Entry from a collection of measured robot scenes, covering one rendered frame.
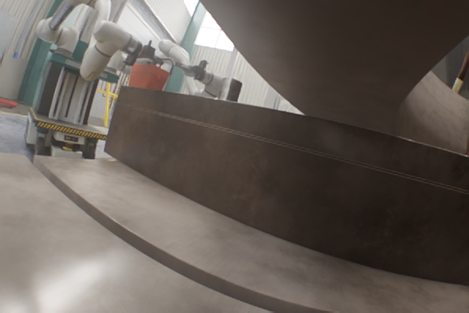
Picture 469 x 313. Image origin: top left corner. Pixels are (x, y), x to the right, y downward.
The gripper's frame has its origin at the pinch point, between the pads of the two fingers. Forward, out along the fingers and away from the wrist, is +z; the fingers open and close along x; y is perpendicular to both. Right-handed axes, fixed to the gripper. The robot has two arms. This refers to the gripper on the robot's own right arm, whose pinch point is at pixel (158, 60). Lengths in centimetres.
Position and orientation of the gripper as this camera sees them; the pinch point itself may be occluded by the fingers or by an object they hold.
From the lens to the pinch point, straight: 119.7
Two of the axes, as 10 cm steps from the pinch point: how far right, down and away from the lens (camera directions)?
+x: -8.5, -2.2, 4.7
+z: 4.5, 1.5, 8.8
